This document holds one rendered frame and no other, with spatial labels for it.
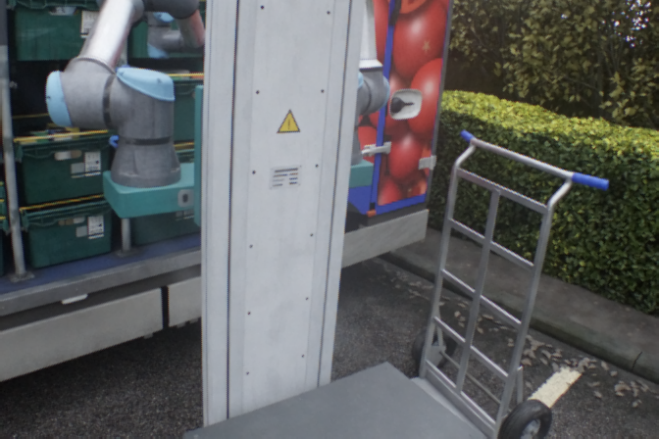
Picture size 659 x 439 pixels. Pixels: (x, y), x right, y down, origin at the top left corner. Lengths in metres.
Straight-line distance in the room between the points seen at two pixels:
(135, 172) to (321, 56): 0.45
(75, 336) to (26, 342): 0.19
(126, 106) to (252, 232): 0.37
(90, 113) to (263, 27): 0.39
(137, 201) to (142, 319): 1.39
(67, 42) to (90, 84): 1.05
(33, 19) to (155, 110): 1.11
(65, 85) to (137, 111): 0.16
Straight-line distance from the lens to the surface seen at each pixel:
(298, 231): 1.24
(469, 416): 2.70
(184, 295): 2.56
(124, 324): 2.48
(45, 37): 2.21
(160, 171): 1.17
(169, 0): 1.49
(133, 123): 1.16
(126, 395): 2.72
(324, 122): 1.20
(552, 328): 3.49
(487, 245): 2.31
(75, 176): 2.33
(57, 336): 2.38
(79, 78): 1.21
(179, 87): 2.12
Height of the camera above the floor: 1.68
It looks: 16 degrees down
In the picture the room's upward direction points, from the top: 5 degrees clockwise
